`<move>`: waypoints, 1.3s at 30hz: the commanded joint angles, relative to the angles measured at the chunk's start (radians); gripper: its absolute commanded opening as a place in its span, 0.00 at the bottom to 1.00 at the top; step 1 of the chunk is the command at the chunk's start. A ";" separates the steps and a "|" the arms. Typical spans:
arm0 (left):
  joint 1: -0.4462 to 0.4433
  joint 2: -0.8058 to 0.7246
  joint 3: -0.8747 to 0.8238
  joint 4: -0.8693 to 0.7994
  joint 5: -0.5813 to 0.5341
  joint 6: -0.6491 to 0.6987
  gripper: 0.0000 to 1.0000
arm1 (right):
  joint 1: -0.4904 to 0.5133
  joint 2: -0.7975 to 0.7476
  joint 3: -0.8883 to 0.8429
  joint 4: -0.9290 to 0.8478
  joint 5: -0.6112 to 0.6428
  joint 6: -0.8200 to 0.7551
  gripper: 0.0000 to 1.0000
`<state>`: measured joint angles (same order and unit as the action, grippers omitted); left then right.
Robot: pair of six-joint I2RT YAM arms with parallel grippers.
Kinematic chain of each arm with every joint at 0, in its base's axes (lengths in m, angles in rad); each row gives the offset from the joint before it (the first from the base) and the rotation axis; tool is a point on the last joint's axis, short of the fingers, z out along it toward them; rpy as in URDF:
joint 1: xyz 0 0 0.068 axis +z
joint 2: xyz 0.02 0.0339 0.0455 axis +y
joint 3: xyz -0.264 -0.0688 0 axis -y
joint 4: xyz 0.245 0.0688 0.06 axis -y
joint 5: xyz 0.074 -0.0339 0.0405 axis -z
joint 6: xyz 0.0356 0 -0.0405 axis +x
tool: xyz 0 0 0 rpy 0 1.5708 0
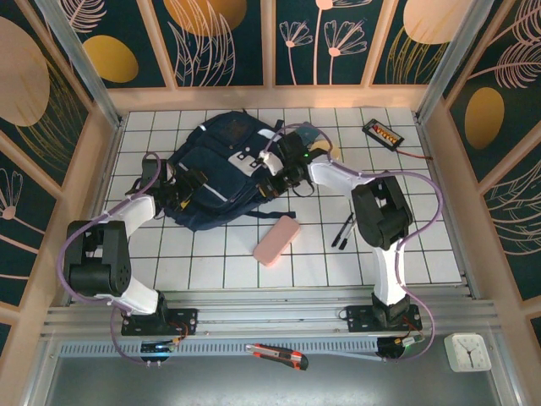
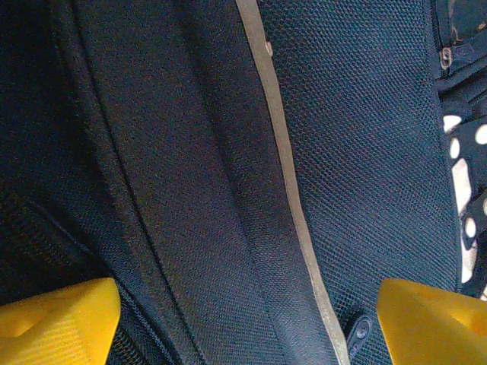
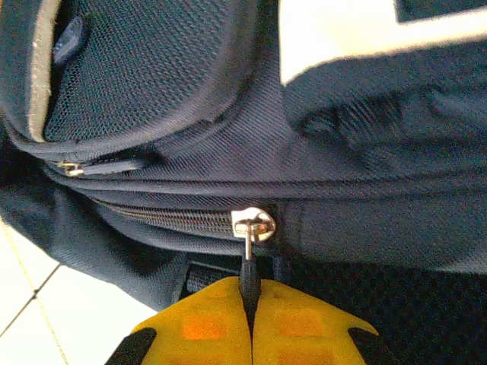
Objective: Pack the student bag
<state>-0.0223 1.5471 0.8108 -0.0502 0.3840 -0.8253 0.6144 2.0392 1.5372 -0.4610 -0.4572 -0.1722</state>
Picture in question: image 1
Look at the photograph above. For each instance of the dark panel with yellow ovals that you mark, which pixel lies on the dark panel with yellow ovals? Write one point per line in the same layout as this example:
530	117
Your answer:
127	23

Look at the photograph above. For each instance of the dark panel with fern leaves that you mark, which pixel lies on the dark panel with fern leaves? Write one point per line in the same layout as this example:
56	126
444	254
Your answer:
520	105

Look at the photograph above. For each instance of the teal notebook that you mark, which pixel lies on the teal notebook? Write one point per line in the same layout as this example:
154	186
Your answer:
310	134

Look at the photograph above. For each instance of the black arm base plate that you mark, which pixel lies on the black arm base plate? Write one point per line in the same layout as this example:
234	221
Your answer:
139	323
359	319

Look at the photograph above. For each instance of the aluminium mounting rail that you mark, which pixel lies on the aluminium mounting rail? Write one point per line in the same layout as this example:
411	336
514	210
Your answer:
270	315

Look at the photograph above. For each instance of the small controller board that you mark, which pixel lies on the small controller board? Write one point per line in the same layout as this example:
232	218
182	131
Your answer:
401	343
158	347

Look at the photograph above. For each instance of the dark panel with leaf outlines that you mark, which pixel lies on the dark panel with leaf outlines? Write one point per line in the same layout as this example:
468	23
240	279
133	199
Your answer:
520	254
249	51

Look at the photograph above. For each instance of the white square alarm clock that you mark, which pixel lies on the white square alarm clock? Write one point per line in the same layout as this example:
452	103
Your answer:
467	353

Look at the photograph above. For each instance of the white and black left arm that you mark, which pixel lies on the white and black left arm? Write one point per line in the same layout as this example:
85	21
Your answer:
139	211

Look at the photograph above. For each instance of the dark panel with peach circle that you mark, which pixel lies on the dark panel with peach circle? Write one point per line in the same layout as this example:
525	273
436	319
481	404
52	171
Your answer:
393	25
25	84

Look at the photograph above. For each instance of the navy blue backpack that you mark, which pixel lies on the navy blue backpack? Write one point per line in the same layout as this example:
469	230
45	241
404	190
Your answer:
211	160

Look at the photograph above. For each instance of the aluminium frame post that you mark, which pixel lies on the aluminium frame post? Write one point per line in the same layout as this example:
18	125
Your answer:
80	59
453	59

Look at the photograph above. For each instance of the round wooden disc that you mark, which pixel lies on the round wooden disc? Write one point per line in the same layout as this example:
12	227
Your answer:
323	148

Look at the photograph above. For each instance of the black charger with red connectors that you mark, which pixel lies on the black charger with red connectors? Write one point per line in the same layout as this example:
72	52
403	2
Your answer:
382	133

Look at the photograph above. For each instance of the red and black utility knife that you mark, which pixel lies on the red and black utility knife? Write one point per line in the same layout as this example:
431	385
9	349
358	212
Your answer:
274	353

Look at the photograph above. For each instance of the dark panel with pink flowers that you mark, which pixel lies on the dark panel with pink flowers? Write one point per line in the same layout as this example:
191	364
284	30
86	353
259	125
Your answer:
304	63
25	211

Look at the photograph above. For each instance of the pink pencil case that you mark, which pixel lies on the pink pencil case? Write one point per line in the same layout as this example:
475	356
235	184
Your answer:
277	241

